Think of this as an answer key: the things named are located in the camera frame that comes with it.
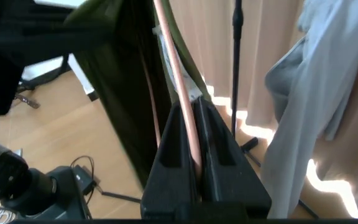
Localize pink clothes hanger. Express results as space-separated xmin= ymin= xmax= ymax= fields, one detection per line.
xmin=141 ymin=0 xmax=203 ymax=181

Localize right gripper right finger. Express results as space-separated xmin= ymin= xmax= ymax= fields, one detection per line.
xmin=194 ymin=96 xmax=273 ymax=219

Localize black cable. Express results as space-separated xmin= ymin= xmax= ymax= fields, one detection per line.
xmin=70 ymin=155 xmax=142 ymax=206

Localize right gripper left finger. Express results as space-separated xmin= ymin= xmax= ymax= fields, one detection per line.
xmin=140 ymin=99 xmax=200 ymax=219

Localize black clothes rack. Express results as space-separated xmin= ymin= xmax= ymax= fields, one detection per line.
xmin=231 ymin=0 xmax=319 ymax=219

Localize pale grey shorts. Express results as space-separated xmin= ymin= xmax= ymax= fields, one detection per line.
xmin=259 ymin=0 xmax=358 ymax=219

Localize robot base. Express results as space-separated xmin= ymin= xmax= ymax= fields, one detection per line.
xmin=0 ymin=133 xmax=93 ymax=222

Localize green garment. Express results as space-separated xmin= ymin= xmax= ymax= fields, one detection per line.
xmin=63 ymin=0 xmax=213 ymax=189

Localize black power adapter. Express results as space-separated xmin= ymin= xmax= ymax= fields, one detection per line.
xmin=72 ymin=164 xmax=98 ymax=196

